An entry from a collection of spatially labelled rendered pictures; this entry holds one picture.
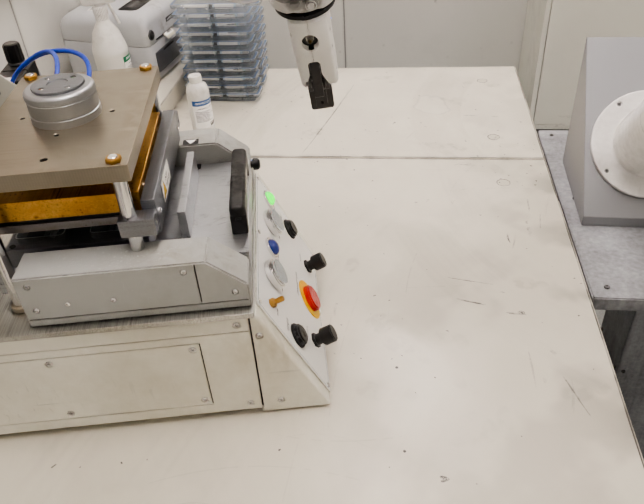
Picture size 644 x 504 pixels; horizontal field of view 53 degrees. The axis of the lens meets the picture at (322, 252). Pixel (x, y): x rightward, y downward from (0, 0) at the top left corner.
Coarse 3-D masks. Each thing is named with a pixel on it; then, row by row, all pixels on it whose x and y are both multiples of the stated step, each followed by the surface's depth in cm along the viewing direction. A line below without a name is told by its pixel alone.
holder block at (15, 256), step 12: (72, 228) 77; (84, 228) 77; (12, 240) 76; (72, 240) 75; (84, 240) 75; (96, 240) 75; (108, 240) 75; (120, 240) 75; (144, 240) 75; (12, 252) 74; (24, 252) 74; (12, 264) 75
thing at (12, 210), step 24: (144, 144) 79; (144, 168) 75; (24, 192) 72; (48, 192) 71; (72, 192) 71; (96, 192) 71; (0, 216) 71; (24, 216) 71; (48, 216) 72; (72, 216) 72; (96, 216) 72
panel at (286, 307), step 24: (264, 192) 98; (264, 240) 88; (288, 240) 99; (264, 264) 84; (288, 264) 94; (264, 288) 80; (288, 288) 89; (264, 312) 76; (288, 312) 84; (312, 312) 94; (288, 336) 80; (312, 360) 85
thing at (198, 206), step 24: (192, 168) 85; (216, 168) 92; (192, 192) 83; (216, 192) 87; (168, 216) 83; (192, 216) 81; (216, 216) 82; (216, 240) 78; (240, 240) 78; (0, 288) 76
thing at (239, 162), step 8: (232, 152) 87; (240, 152) 87; (232, 160) 85; (240, 160) 85; (232, 168) 84; (240, 168) 83; (248, 168) 89; (232, 176) 82; (240, 176) 82; (232, 184) 80; (240, 184) 80; (232, 192) 79; (240, 192) 79; (232, 200) 77; (240, 200) 77; (232, 208) 76; (240, 208) 76; (232, 216) 77; (240, 216) 77; (232, 224) 78; (240, 224) 78; (232, 232) 78; (240, 232) 78; (248, 232) 79
